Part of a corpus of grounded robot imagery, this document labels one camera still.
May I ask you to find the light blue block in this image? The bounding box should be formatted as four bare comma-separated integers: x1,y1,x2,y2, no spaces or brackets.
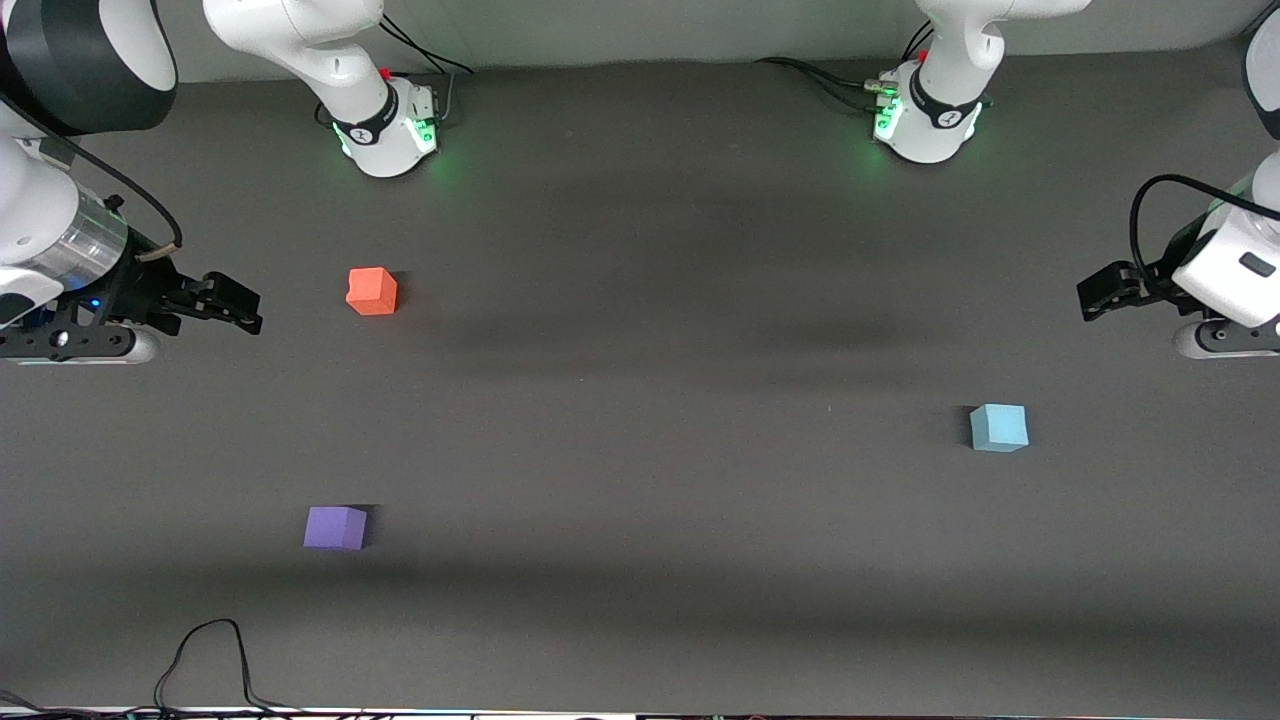
970,404,1030,453

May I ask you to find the orange block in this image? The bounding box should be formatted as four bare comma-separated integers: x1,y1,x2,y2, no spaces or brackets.
346,267,399,317

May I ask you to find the purple block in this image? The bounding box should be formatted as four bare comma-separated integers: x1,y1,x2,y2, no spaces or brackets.
303,506,368,551

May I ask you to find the black right arm base cable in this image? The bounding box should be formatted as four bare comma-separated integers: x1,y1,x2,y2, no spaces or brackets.
378,15,474,126

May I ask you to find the black arm base cable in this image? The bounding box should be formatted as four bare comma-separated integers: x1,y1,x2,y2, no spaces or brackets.
378,15,474,126
755,20,936,111

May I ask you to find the thin black looped cable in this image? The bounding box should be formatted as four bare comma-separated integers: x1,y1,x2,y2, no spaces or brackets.
150,618,301,717

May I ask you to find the black left arm base cable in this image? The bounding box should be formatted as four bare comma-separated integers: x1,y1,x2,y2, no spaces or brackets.
755,20,936,111

